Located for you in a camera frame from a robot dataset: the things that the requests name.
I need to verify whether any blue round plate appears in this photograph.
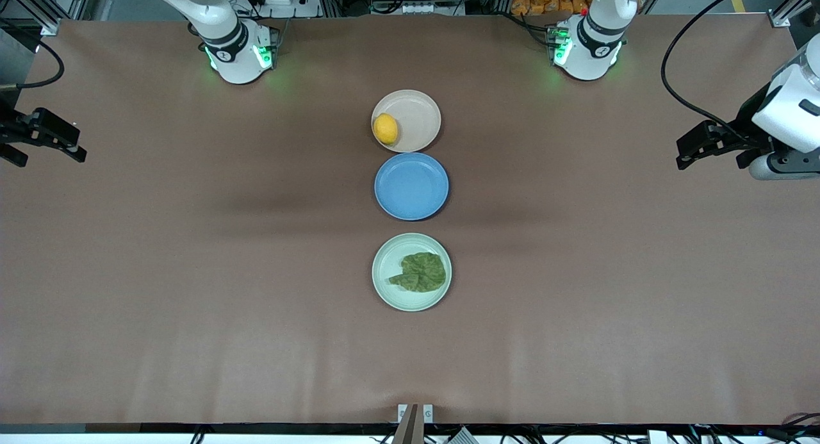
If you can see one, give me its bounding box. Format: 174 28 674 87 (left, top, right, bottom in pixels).
374 152 450 222

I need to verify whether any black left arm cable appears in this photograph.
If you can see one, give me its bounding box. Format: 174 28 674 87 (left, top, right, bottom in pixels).
661 0 795 134

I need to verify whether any yellow lemon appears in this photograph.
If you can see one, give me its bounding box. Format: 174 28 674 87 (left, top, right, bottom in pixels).
373 113 399 145

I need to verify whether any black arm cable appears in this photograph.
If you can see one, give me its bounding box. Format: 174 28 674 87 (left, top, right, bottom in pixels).
0 37 65 90
661 0 795 134

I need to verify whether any pale green round plate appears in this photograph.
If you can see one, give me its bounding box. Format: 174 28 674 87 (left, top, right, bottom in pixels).
372 233 453 313

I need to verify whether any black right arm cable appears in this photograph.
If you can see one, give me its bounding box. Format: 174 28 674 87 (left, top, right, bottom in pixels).
0 37 65 90

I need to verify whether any green lettuce leaf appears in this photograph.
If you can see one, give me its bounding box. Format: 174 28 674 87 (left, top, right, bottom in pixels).
389 252 447 293

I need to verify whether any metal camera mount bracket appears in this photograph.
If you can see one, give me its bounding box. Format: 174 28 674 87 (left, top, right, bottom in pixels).
392 404 434 444

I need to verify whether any beige round plate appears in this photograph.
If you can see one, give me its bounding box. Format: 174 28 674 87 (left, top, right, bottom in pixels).
372 89 443 153

